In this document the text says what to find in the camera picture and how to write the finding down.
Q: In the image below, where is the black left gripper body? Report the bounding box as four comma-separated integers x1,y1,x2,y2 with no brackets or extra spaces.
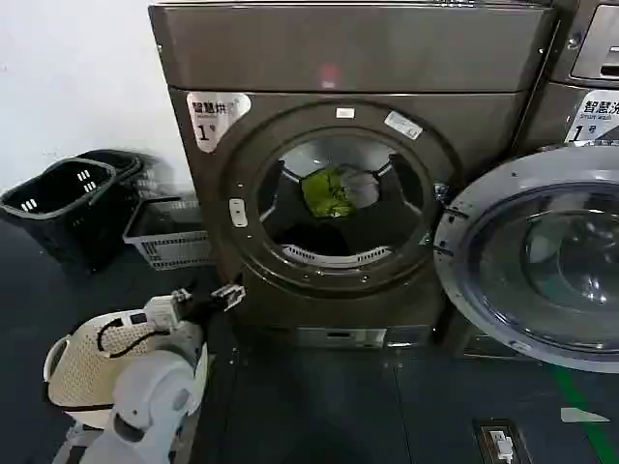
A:
179,288,220,326

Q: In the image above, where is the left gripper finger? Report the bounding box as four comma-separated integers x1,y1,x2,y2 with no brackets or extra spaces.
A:
210,272,248,314
171,276,198,305

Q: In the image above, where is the grey slotted plastic basket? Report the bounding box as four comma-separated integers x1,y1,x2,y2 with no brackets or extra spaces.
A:
122,194,215,271

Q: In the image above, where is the white door latch plate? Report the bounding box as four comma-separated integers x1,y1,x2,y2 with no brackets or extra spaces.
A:
227,197,250,229

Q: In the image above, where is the white perforated laundry basket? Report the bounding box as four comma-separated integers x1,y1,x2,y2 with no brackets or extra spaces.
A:
43,311,210,422

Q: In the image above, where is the black garment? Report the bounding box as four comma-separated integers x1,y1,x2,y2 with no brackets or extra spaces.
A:
272,196,403,258

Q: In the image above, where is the green garment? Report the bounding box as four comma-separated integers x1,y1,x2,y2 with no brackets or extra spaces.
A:
300,163,360,219

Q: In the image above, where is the black plastic laundry basket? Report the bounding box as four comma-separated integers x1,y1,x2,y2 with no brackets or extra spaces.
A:
0,158,118,273
75,149,162,195

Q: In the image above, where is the white label with number one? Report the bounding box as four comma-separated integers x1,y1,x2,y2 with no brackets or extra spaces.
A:
186,91,253,156

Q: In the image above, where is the silver rectangular label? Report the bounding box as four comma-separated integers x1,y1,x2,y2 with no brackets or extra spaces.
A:
383,110,423,140

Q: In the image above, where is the grey dryer with open drum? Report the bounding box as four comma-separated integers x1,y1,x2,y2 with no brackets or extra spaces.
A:
147,0,562,350

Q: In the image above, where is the black floor socket box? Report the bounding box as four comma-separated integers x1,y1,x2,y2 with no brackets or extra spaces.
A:
470,418,532,464

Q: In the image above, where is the white power plug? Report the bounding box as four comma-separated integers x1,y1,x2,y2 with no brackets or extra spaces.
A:
489,428,517,461

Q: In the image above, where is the round glass dryer door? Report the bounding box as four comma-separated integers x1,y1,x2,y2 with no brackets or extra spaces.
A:
432,144,619,374

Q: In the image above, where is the green floor tape strip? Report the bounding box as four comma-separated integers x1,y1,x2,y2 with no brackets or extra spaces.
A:
554,361,606,464

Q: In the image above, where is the pale floor sticker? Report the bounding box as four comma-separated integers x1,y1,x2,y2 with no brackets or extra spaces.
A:
560,406,611,424

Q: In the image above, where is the white and black washer label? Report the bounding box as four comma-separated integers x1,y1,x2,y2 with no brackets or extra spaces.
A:
562,88,619,147

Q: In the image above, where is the grey dryer with silver panel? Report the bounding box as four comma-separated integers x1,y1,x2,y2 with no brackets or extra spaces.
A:
511,0,619,152

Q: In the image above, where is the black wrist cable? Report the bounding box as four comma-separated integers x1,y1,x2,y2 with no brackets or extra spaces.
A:
96,317,160,360

